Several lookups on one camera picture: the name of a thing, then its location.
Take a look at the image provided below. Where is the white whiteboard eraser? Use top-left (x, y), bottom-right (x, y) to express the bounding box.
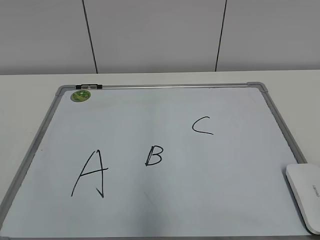
top-left (285, 163), bottom-right (320, 235)

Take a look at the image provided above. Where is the black silver marker pen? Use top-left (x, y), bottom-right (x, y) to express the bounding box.
top-left (75, 84), bottom-right (103, 90)

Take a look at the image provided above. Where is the green round magnet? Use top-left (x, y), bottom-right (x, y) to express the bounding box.
top-left (70, 89), bottom-right (91, 103)

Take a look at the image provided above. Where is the white board with grey frame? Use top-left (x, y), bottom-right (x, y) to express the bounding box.
top-left (0, 82), bottom-right (320, 240)

